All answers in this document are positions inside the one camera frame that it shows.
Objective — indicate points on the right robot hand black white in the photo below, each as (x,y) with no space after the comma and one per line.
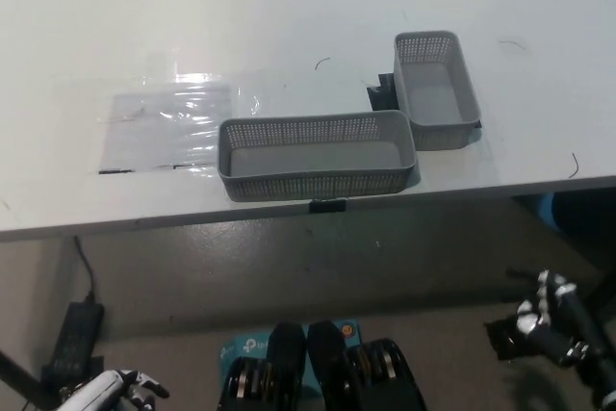
(531,319)

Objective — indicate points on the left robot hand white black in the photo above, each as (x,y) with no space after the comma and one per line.
(98,389)

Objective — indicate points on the short grey perforated basket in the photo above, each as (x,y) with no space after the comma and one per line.
(433,98)

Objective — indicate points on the blue object under desk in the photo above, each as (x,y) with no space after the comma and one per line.
(547,211)

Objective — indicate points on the teal tp-link box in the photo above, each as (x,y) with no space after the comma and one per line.
(243,346)

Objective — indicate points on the left black robot body block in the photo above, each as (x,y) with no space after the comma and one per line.
(284,363)

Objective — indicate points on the black tape piece desk edge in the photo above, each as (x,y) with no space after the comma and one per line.
(327,207)

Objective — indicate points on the black power adapter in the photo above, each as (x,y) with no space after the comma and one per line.
(77,334)

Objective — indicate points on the black diagonal bar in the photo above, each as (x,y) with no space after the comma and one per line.
(21,377)

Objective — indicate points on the thin black tape strip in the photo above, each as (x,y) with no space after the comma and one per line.
(114,172)

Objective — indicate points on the long grey perforated basket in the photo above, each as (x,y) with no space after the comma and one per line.
(313,185)

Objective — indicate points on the transparent plastic sheet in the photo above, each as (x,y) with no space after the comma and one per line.
(163,132)

